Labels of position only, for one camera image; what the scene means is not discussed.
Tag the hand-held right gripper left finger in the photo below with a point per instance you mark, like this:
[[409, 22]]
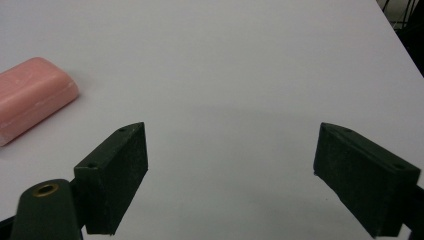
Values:
[[106, 186]]

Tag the pink soap bar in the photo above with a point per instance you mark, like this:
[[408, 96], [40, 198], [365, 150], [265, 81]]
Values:
[[31, 96]]

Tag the black metal stand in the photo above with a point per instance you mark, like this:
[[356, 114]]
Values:
[[408, 23]]

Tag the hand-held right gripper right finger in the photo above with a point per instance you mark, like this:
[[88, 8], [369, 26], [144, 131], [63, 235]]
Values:
[[363, 186]]

